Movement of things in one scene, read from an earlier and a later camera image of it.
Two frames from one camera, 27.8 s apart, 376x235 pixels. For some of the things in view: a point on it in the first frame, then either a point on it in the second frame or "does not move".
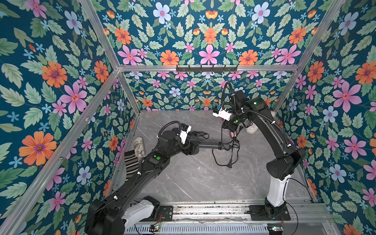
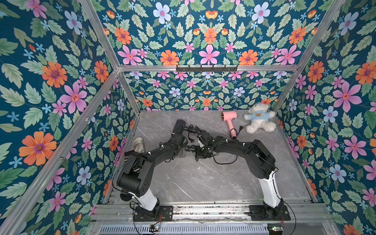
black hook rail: [206, 69] does not move
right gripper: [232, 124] → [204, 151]
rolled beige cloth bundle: [139, 146] does not move
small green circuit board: [154, 228] does not move
